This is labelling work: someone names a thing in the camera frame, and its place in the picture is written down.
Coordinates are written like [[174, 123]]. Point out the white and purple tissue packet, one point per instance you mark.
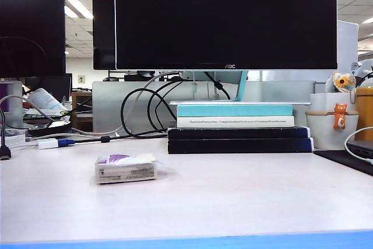
[[125, 173]]

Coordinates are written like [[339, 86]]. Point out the teal book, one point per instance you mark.
[[233, 110]]

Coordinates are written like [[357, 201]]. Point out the white book with printed spine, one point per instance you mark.
[[233, 122]]

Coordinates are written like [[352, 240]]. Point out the thick black box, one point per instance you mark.
[[233, 145]]

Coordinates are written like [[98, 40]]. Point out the teal and silver monitor stand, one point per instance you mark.
[[242, 85]]

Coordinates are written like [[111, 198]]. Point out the black AOC computer monitor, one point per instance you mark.
[[224, 18]]

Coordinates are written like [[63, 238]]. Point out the wooden cabinet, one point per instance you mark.
[[83, 109]]

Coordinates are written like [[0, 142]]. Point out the black monitor with white sticker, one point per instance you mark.
[[103, 27]]

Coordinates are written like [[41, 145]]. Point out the white square container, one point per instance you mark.
[[320, 101]]

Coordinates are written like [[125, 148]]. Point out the white cup with wooden lid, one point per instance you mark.
[[320, 132]]

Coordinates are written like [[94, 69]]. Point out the black oval monitor base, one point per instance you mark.
[[49, 129]]

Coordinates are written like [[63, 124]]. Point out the white bottle with blue print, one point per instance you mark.
[[46, 98]]

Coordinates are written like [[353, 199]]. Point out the ceiling light strip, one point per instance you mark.
[[77, 8]]

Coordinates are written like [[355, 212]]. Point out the stack of printed papers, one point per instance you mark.
[[38, 114]]

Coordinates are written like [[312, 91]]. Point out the orange cat figurine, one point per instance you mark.
[[339, 117]]

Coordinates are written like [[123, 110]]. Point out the plush toy with sunflower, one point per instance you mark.
[[341, 81]]

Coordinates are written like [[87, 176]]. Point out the black mouse pad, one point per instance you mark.
[[341, 158]]

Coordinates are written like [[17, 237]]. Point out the white partition board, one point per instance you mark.
[[348, 45]]

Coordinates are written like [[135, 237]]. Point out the small white card box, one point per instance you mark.
[[14, 141]]

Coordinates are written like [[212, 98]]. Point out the silver framed purple screen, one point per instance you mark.
[[11, 106]]

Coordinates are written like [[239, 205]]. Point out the black monitor with thin bezel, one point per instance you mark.
[[29, 27]]

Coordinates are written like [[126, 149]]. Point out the yellow jar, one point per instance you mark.
[[365, 109]]

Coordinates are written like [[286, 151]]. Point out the grey laptop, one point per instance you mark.
[[362, 147]]

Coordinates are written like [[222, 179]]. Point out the white and blue plush toy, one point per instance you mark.
[[364, 69]]

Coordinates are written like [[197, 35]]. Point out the wall socket plate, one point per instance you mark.
[[81, 79]]

